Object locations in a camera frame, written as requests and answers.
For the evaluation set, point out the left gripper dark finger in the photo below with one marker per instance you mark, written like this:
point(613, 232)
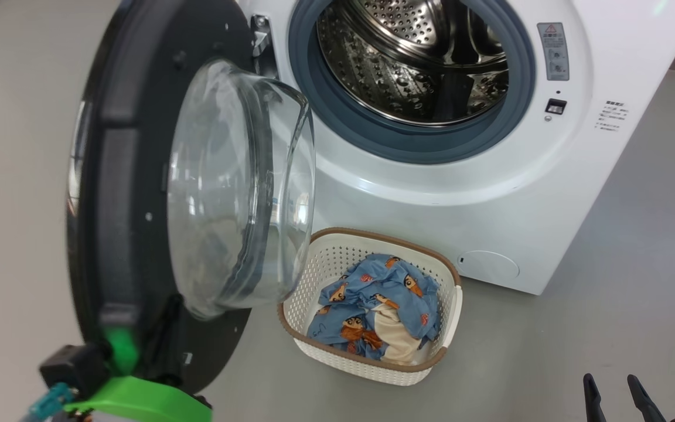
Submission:
point(163, 340)

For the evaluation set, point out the white front-load washing machine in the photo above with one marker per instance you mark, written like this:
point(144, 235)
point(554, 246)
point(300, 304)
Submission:
point(490, 193)

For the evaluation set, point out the black round glass washer door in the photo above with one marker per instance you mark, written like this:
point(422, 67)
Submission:
point(120, 205)

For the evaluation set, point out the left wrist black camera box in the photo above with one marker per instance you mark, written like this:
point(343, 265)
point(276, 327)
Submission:
point(74, 369)

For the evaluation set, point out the grey warning sticker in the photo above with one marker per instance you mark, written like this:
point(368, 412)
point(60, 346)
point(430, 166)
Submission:
point(553, 53)

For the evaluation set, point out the black door latch socket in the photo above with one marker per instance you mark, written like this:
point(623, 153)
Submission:
point(556, 106)

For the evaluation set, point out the stainless steel washer drum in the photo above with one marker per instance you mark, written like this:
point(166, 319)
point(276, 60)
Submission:
point(402, 58)

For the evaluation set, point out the blue cartoon garment cream part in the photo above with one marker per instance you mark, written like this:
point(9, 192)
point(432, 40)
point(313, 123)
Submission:
point(396, 281)

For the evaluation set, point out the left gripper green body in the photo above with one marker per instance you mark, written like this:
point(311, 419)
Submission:
point(138, 401)

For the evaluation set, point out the blue cartoon print garment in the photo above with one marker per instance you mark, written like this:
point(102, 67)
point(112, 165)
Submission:
point(331, 331)

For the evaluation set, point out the round white filter cover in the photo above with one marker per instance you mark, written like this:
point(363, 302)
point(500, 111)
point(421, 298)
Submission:
point(490, 266)

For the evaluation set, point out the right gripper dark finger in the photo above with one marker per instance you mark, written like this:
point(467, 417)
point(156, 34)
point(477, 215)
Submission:
point(645, 407)
point(594, 404)

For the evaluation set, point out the white perforated basket brown rim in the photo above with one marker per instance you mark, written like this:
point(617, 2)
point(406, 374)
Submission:
point(326, 264)

